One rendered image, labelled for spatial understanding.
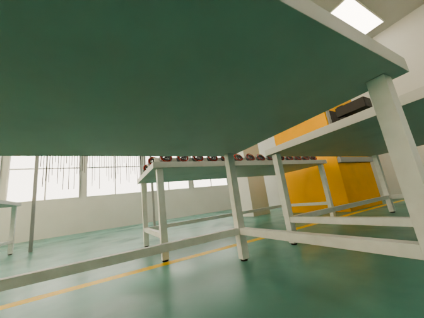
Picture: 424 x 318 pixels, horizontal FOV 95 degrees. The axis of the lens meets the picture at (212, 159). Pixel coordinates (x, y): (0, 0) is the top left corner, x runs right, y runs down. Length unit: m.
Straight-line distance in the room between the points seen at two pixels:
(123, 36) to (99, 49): 0.06
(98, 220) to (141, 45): 6.50
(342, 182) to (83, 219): 6.33
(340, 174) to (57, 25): 3.40
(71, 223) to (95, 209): 0.65
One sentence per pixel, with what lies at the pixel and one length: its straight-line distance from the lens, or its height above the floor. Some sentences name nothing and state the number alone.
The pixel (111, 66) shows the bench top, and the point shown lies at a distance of 0.52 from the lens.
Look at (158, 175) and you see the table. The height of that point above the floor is 0.64.
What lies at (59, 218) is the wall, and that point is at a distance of 6.91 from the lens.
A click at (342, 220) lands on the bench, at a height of 0.18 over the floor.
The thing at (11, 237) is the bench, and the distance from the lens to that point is 4.31.
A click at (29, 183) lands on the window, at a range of 7.12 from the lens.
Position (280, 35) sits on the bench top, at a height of 0.70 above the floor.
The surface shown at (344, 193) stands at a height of 0.26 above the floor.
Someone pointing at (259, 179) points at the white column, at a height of 0.72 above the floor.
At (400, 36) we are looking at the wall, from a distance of 5.64.
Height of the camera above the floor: 0.38
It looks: 12 degrees up
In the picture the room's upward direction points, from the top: 7 degrees counter-clockwise
